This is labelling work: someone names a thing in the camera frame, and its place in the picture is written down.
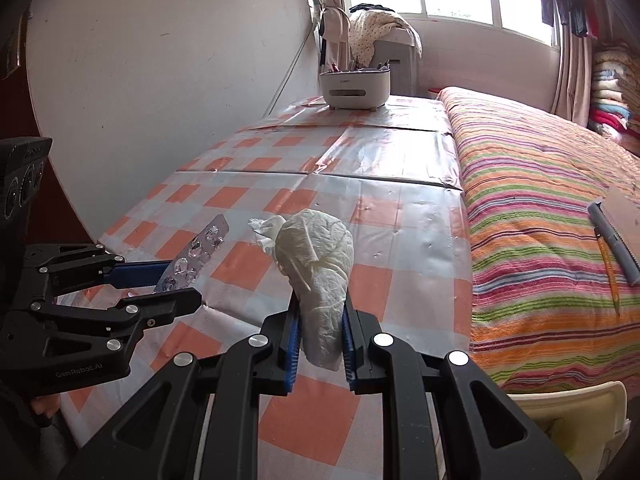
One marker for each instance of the striped bed blanket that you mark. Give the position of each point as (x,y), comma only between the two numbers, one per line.
(525,210)

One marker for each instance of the dark red wooden door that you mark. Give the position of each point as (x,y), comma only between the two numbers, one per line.
(60,220)

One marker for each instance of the orange checkered tablecloth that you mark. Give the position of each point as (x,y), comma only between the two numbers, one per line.
(350,160)

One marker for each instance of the stack of folded quilts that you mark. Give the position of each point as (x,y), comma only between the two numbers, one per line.
(615,95)

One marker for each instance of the person's left hand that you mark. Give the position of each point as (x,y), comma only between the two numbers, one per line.
(45,406)

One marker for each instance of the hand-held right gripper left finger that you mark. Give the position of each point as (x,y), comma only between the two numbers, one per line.
(292,355)

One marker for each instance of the silver blister pack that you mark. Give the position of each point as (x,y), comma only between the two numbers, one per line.
(200,250)

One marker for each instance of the yellow pencil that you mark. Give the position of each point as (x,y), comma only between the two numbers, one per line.
(607,270)

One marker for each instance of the white desk organizer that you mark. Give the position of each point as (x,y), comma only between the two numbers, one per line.
(352,90)

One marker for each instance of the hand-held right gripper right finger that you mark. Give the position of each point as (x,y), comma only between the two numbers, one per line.
(349,355)

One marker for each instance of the blue white pen case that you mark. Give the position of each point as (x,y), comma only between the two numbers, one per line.
(615,230)

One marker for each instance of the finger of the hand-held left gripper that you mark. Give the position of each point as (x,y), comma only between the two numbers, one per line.
(135,275)
(165,305)

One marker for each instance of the white floor appliance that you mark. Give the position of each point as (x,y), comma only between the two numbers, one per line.
(397,67)

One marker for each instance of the red lidded container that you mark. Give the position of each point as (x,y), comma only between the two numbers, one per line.
(434,92)

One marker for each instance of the cream plastic trash bin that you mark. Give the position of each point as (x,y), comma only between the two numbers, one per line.
(575,420)

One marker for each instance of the polka dot cloth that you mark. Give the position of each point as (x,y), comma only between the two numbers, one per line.
(370,30)

